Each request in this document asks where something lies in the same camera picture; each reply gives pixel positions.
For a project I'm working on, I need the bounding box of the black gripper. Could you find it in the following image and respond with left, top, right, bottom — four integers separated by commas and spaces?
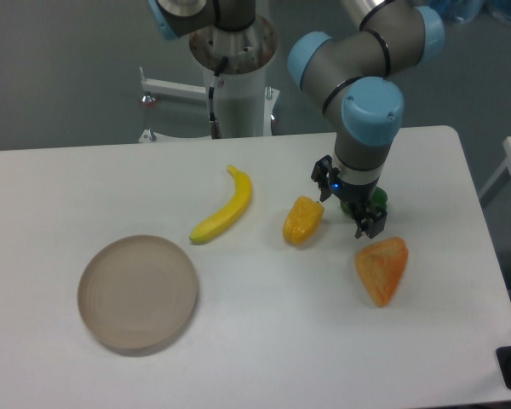
311, 155, 388, 239

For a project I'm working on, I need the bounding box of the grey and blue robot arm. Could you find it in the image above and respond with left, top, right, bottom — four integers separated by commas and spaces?
148, 1, 445, 238

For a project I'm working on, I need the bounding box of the green toy pepper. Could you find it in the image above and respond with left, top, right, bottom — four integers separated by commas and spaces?
341, 187, 388, 219

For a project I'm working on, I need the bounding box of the yellow toy pepper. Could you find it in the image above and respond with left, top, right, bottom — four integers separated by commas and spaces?
282, 196, 324, 245

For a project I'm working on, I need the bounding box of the orange toy pepper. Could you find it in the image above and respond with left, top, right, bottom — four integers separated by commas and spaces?
354, 237, 409, 308

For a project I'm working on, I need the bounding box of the yellow toy banana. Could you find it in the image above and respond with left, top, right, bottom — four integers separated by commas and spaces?
189, 164, 253, 245

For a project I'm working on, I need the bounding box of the round beige plate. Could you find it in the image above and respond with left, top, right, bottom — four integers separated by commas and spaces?
77, 234, 198, 355

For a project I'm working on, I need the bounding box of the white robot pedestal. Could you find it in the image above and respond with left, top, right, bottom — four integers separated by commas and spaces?
140, 14, 279, 139

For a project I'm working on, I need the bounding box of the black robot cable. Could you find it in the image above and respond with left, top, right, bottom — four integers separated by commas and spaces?
207, 55, 229, 140

